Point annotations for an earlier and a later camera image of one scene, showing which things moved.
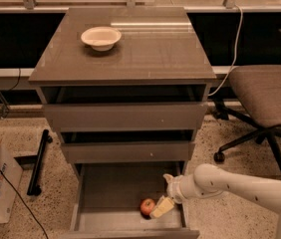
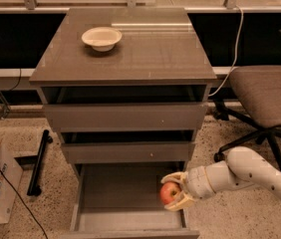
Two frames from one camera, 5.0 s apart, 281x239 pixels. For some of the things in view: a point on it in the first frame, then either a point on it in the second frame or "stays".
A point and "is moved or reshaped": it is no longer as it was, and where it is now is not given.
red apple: x=146 y=206 is moved or reshaped
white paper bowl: x=101 y=38 stays
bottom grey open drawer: x=107 y=201 stays
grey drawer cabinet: x=128 y=88 stays
